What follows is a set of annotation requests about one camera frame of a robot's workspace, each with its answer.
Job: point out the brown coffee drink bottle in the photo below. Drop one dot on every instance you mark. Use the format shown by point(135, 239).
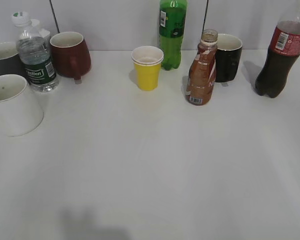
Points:
point(202, 73)

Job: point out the white ceramic mug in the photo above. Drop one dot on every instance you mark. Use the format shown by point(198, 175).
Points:
point(20, 111)

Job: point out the yellow paper cup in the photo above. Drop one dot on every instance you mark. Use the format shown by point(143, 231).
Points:
point(147, 62)

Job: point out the dark red ceramic mug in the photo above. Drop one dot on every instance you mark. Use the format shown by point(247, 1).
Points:
point(70, 54)

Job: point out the black ceramic mug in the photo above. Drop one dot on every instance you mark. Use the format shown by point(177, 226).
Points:
point(228, 55)

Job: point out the green soda bottle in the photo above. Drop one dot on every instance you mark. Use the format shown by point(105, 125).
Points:
point(172, 17)

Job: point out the clear water bottle green label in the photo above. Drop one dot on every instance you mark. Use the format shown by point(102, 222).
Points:
point(34, 54)

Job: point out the dark grey ceramic mug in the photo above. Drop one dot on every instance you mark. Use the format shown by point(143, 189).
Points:
point(10, 62)

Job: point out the cola bottle red label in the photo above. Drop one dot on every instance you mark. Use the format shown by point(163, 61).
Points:
point(282, 53)

